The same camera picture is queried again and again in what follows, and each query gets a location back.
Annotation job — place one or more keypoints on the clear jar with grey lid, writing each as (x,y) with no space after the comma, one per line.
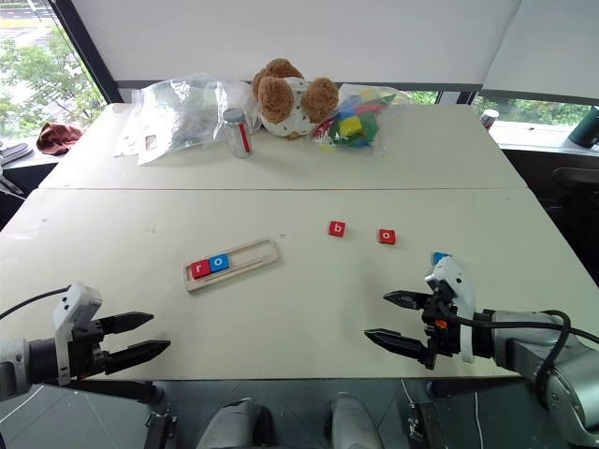
(238,133)

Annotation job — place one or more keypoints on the black chair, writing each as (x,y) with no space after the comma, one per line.
(578,180)

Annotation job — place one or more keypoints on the red cloth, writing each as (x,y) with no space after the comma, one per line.
(58,138)

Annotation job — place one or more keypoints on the red letter tile b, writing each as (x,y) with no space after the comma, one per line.
(337,228)

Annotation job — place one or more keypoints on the red and white can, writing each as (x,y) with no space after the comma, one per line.
(489,119)

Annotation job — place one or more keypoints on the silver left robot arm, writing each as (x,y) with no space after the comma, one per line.
(14,365)

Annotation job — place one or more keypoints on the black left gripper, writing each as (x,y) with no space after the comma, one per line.
(89,346)

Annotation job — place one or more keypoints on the black table frame bar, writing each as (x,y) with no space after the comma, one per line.
(117,389)

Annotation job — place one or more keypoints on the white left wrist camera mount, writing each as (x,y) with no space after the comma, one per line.
(70,304)

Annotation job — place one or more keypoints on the black window frame post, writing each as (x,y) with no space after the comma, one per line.
(84,51)

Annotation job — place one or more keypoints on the bag of coloured blocks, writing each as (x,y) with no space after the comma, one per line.
(358,121)

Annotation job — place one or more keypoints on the brown teddy bear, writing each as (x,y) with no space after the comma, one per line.
(285,103)

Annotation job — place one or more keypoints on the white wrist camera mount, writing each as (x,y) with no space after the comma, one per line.
(451,276)
(70,304)

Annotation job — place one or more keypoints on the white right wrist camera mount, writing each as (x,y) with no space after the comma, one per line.
(451,276)

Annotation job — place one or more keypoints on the black table bracket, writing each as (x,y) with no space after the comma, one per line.
(161,430)
(423,425)

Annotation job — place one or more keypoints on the grey rounded robot leg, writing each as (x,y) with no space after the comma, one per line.
(234,423)
(353,421)

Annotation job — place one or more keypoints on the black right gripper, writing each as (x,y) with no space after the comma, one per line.
(442,327)

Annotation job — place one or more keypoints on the red letter tile r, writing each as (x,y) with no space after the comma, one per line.
(200,270)

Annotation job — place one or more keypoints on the red letter tile o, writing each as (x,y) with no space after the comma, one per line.
(387,236)

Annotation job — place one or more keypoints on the wooden letter tray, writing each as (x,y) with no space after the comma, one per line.
(252,255)

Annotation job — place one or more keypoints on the clear plastic bag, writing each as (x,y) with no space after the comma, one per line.
(192,112)

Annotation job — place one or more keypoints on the blue letter tile o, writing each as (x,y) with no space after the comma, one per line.
(219,263)

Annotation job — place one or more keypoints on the dark green cup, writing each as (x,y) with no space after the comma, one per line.
(585,131)

